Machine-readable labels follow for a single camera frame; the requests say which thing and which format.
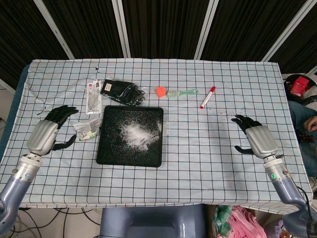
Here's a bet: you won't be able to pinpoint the person's blue jeans leg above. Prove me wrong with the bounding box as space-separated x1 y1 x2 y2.
288 100 317 178

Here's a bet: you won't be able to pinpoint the black square plastic tray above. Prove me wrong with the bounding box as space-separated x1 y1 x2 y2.
96 105 164 168

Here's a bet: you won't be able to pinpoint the grey-blue robot torso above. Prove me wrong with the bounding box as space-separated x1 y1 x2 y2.
99 205 207 238

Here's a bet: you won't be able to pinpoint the black packaged gloves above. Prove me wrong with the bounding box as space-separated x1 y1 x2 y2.
100 78 149 107

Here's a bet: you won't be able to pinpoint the clear flat plastic packet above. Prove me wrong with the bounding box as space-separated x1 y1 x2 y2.
85 79 103 115

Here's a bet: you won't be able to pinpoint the dark red bead string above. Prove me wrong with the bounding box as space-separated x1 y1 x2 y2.
298 131 313 143

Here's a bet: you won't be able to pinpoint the pink cloth pile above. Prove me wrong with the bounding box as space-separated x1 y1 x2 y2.
229 205 263 238

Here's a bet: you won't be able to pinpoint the small wrapper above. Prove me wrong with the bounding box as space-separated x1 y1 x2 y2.
73 118 102 142

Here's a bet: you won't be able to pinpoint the white partition post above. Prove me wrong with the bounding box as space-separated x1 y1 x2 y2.
262 0 317 61
33 0 75 60
194 0 218 60
111 0 131 59

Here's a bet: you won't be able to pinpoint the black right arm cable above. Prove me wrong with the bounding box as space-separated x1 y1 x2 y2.
296 185 313 220

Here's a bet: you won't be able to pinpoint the person's hand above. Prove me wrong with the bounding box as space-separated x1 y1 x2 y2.
304 116 317 132

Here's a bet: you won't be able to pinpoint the red black object at edge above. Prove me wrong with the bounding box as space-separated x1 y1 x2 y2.
283 73 317 106

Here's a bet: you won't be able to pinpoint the green cloth piece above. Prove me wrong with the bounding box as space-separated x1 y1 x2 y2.
214 205 233 238

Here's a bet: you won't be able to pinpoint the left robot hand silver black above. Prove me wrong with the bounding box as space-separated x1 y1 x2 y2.
26 105 79 156

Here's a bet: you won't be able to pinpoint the green handled scrub brush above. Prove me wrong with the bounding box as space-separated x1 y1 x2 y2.
165 88 199 99

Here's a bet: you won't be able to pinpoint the purple cloth piece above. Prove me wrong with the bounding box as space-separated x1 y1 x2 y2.
268 218 283 238

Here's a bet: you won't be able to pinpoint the white marker with red cap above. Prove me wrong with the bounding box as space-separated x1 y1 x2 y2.
200 86 216 109

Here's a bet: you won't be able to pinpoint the white powder pile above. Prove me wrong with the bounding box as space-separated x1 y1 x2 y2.
120 122 159 152

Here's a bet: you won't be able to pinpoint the blue padded table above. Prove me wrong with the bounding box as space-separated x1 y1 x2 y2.
0 64 29 159

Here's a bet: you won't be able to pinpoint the black floor cables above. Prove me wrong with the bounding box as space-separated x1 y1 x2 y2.
18 207 100 238

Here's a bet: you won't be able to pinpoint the red cardboard box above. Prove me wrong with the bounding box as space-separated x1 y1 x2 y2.
290 76 310 95

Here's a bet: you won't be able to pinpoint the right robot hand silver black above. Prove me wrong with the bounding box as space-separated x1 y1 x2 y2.
231 114 280 159

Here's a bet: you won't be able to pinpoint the white black checkered tablecloth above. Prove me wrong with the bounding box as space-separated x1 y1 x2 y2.
0 58 313 214

